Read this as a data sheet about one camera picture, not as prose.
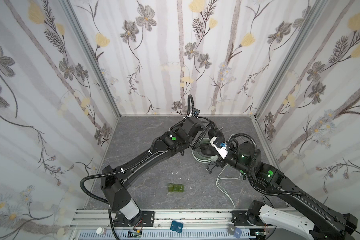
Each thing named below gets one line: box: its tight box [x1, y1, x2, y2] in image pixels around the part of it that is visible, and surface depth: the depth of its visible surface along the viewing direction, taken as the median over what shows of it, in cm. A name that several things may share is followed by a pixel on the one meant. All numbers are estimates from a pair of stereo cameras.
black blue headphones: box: [198, 116, 226, 143], surface depth 74 cm
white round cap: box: [96, 227, 105, 235], surface depth 69 cm
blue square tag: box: [170, 220, 183, 233], surface depth 72 cm
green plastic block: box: [167, 183, 185, 193], surface depth 84 cm
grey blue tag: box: [227, 223, 242, 239], surface depth 71 cm
